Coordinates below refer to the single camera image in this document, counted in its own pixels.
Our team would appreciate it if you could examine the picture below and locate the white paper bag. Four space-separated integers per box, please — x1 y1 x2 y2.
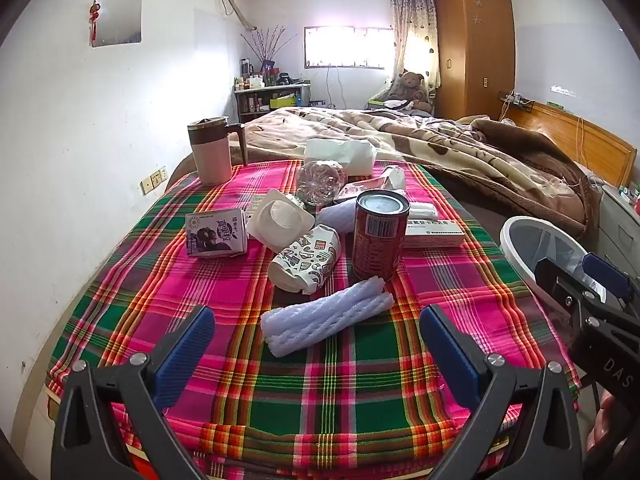
372 164 408 196

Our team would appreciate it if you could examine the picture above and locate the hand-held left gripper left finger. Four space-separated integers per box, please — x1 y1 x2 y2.
50 305 216 480

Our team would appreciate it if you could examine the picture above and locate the red tin can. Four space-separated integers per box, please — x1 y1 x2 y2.
352 190 411 282

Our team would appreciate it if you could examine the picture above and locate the white plastic wrapper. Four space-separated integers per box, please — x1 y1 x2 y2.
315 200 361 233

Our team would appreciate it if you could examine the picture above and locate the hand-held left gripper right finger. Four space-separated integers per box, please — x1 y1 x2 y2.
419 304 586 480

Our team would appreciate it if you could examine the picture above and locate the wooden wardrobe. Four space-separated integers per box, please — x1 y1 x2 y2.
434 0 516 121

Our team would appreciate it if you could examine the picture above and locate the brown patterned blanket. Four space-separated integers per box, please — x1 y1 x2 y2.
245 106 601 241

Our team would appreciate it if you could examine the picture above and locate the wall mirror panel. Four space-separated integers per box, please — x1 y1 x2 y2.
91 0 143 48

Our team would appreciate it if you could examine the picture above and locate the grey shelf unit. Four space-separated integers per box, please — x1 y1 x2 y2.
233 85 313 121

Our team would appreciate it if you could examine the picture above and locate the patterned paper cup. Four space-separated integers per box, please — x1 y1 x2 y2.
267 225 342 295

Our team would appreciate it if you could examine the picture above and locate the wall socket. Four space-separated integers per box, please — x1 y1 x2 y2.
140 166 168 196

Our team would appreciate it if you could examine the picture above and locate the wooden headboard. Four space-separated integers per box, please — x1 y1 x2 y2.
500 101 638 188

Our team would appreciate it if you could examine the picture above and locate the purple and white milk carton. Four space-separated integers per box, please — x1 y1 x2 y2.
185 208 249 259

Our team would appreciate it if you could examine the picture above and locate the dry branches bouquet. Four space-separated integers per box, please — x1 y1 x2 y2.
240 27 301 66

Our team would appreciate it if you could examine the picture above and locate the patterned curtain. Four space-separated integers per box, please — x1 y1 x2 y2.
389 0 443 91

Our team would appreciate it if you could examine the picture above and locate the person's right hand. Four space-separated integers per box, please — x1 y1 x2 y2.
595 390 633 461

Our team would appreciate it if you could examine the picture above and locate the window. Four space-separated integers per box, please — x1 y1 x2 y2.
302 25 393 70

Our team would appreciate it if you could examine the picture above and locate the white trash bin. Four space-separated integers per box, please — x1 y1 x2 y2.
500 216 601 321

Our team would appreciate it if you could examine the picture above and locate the air conditioner pipe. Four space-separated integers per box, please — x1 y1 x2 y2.
215 0 258 31

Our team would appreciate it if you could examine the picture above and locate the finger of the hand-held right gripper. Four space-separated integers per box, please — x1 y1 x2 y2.
534 257 618 331
581 252 640 311

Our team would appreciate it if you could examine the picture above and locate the group of bottles on shelf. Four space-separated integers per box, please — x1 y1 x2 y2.
235 57 306 88

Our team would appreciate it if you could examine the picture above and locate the white tissue pack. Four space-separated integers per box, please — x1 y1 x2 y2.
304 138 376 176

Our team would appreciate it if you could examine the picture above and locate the clear plastic bottle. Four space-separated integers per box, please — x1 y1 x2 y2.
297 160 348 208

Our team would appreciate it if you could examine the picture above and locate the grey nightstand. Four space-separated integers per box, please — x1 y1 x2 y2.
595 180 640 281

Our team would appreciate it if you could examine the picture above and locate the white medicine box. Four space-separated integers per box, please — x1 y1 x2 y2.
400 217 466 250

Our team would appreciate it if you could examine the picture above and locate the plaid cloth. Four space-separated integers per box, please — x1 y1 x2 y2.
47 160 583 480

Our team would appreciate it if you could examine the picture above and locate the power strip on headboard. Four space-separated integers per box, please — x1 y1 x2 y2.
497 91 536 108

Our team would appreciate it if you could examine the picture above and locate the large white foam net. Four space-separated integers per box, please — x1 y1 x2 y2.
261 276 393 358

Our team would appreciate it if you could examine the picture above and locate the pink mug with brown lid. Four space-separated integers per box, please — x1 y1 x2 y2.
187 116 248 186

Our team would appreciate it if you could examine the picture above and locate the brown teddy bear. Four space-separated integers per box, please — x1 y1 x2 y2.
387 71 433 111

